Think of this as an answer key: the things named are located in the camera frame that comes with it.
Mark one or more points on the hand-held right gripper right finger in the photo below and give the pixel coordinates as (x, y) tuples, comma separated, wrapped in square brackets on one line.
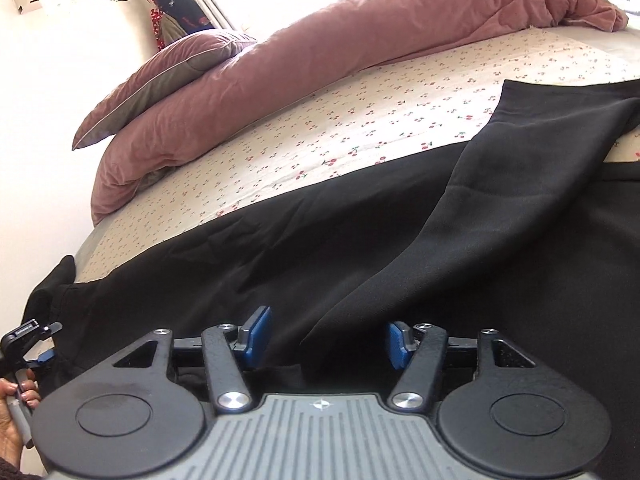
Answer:
[(398, 344)]

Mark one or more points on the dark hanging jacket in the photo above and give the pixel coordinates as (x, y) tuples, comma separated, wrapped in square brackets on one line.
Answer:
[(182, 12)]

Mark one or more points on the black pants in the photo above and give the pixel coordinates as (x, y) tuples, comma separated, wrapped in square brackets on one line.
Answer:
[(350, 245)]

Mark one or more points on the red floral hanging cloth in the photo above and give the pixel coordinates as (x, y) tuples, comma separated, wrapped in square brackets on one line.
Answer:
[(157, 27)]

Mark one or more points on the pink pillow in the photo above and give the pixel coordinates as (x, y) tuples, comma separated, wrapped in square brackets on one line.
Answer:
[(145, 90)]

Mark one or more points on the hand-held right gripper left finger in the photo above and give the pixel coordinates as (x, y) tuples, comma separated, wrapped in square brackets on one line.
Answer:
[(257, 336)]

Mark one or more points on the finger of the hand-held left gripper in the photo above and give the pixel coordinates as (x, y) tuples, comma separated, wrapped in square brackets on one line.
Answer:
[(44, 358), (25, 332)]

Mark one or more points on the pink duvet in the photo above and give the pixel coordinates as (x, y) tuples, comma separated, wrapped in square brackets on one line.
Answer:
[(350, 35)]

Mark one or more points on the person's left hand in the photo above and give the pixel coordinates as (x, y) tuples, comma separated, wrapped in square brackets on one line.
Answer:
[(12, 425)]

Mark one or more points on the cherry printed bed sheet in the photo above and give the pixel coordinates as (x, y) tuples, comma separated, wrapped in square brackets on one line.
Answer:
[(350, 120)]

